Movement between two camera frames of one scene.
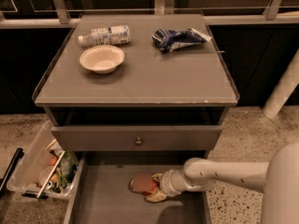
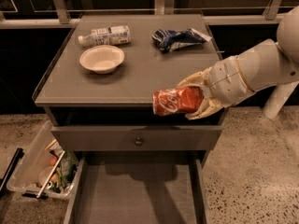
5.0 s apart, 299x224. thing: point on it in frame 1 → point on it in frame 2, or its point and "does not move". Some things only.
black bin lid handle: (10, 168) does not move
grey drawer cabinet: (137, 87) does not move
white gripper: (167, 181) → (224, 79)
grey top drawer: (136, 138) does not move
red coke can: (142, 182) → (177, 101)
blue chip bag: (167, 40) does not move
